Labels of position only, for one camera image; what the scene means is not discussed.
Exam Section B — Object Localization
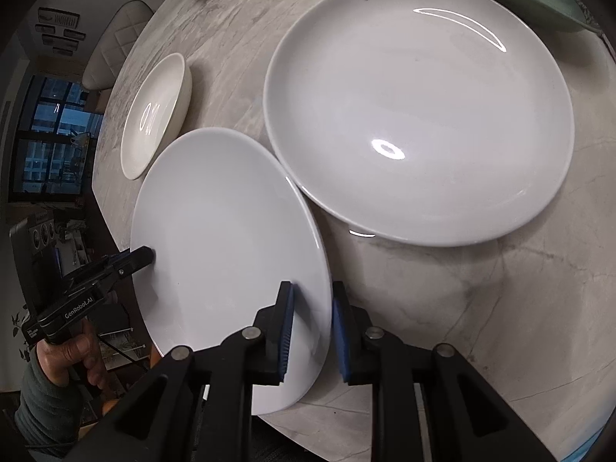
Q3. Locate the medium white plate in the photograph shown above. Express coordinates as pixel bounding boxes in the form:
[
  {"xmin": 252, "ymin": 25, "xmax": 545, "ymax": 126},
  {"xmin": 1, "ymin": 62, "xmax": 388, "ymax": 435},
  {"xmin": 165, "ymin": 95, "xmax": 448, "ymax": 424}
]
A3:
[{"xmin": 131, "ymin": 127, "xmax": 334, "ymax": 415}]

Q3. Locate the black wall frame set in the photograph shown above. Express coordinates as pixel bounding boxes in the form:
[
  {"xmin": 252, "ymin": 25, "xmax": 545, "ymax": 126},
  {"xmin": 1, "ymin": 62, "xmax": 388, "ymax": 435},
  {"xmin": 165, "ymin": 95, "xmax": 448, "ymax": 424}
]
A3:
[{"xmin": 36, "ymin": 7, "xmax": 87, "ymax": 56}]

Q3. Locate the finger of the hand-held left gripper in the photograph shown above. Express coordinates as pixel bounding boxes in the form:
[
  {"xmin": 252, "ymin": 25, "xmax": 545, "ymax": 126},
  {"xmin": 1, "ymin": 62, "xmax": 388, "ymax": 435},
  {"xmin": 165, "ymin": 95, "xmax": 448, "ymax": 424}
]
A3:
[{"xmin": 102, "ymin": 246, "xmax": 155, "ymax": 290}]

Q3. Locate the quilted upholstered chair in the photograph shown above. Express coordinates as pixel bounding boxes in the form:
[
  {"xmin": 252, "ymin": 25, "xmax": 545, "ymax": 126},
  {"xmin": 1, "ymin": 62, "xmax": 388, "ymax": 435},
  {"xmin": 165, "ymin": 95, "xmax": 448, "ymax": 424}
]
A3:
[{"xmin": 81, "ymin": 0, "xmax": 154, "ymax": 91}]

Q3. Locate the dark framed window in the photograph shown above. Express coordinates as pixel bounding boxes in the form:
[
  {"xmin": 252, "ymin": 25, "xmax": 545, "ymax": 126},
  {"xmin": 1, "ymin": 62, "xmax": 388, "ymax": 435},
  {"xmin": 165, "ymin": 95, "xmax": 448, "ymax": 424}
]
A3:
[{"xmin": 10, "ymin": 74, "xmax": 104, "ymax": 198}]

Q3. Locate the large white plate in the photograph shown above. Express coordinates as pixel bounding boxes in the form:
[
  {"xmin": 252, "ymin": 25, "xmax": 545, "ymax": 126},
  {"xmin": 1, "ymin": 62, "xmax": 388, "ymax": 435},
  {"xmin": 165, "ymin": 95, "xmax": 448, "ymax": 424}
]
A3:
[{"xmin": 263, "ymin": 0, "xmax": 576, "ymax": 248}]

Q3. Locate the small white shallow bowl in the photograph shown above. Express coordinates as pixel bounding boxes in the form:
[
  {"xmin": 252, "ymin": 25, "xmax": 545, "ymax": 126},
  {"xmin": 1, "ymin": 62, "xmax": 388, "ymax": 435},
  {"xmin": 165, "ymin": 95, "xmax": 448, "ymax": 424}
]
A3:
[{"xmin": 120, "ymin": 53, "xmax": 193, "ymax": 181}]

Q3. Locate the person's left hand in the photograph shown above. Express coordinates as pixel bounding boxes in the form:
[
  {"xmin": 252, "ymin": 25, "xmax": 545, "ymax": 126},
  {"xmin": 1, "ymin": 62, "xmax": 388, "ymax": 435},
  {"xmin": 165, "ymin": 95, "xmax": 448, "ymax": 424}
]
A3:
[{"xmin": 31, "ymin": 320, "xmax": 109, "ymax": 392}]

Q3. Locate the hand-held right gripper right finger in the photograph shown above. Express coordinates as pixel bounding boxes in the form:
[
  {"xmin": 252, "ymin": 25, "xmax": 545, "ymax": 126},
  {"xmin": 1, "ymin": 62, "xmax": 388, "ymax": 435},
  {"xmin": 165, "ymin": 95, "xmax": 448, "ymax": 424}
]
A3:
[{"xmin": 332, "ymin": 281, "xmax": 559, "ymax": 462}]

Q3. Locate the dark appliance with round dials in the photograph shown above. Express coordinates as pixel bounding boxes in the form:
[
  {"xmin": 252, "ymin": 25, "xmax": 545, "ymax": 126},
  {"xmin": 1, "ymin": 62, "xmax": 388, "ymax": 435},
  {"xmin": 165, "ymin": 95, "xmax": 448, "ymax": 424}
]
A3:
[{"xmin": 10, "ymin": 216, "xmax": 65, "ymax": 309}]

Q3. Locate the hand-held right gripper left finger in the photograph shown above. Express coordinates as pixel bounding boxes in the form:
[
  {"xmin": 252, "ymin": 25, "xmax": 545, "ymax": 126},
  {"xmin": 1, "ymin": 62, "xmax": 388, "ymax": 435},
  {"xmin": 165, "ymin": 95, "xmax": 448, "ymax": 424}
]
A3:
[{"xmin": 65, "ymin": 280, "xmax": 295, "ymax": 462}]

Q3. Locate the person's left forearm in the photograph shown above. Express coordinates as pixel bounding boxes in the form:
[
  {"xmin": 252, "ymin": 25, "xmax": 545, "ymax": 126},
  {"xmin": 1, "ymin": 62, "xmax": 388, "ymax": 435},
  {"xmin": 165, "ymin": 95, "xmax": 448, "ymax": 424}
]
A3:
[{"xmin": 14, "ymin": 352, "xmax": 104, "ymax": 459}]

